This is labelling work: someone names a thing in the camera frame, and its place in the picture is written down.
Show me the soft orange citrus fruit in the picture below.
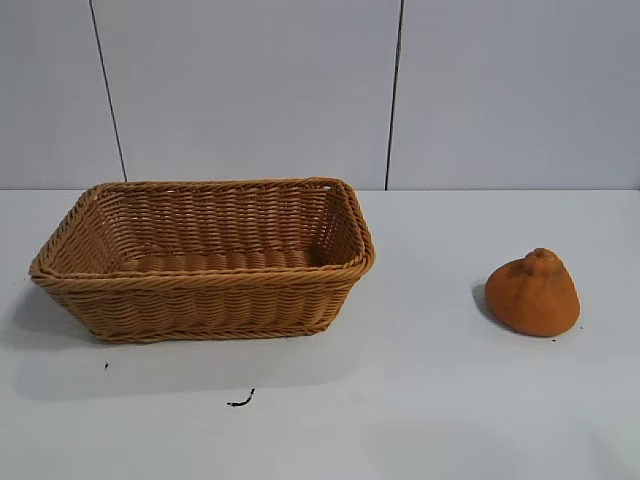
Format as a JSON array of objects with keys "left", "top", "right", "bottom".
[{"left": 484, "top": 247, "right": 582, "bottom": 338}]

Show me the woven tan wicker basket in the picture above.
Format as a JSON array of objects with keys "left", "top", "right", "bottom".
[{"left": 28, "top": 175, "right": 377, "bottom": 344}]

